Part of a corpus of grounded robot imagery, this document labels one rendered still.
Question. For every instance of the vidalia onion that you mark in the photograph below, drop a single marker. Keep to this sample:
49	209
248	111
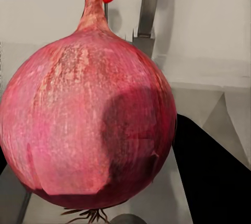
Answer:
88	120

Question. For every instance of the drop in sink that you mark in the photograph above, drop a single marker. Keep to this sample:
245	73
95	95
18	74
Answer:
224	112

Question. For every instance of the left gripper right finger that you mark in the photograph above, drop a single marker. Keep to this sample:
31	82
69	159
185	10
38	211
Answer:
217	185

